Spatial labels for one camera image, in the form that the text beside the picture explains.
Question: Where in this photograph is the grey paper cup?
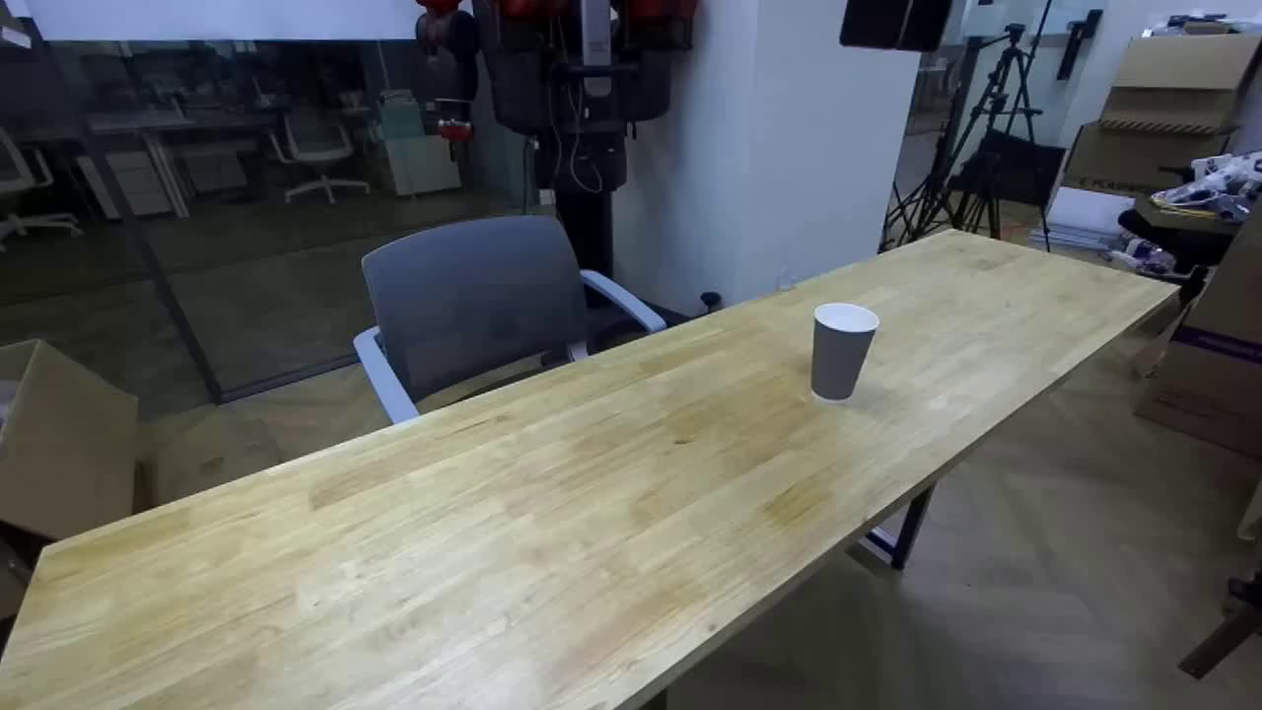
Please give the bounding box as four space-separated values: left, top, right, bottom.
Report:
812 304 880 399

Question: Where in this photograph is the white office chair behind glass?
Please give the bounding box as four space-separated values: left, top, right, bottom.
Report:
270 106 373 206

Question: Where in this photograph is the red black robot on pedestal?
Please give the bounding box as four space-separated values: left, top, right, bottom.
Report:
413 0 703 277

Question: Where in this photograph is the black table leg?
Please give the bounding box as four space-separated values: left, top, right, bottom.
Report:
866 488 935 574

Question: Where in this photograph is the cardboard box at left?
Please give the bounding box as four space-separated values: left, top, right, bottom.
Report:
0 340 140 540

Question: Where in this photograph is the stacked cardboard boxes right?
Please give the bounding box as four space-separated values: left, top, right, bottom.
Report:
1061 35 1259 195

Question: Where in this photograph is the black camera tripod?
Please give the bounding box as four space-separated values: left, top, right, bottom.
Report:
880 24 1059 249

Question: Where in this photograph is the cardboard box with purple tape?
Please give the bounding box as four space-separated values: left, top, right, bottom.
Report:
1139 216 1262 459

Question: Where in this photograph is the grey office chair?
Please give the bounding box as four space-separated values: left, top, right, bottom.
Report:
353 214 668 427

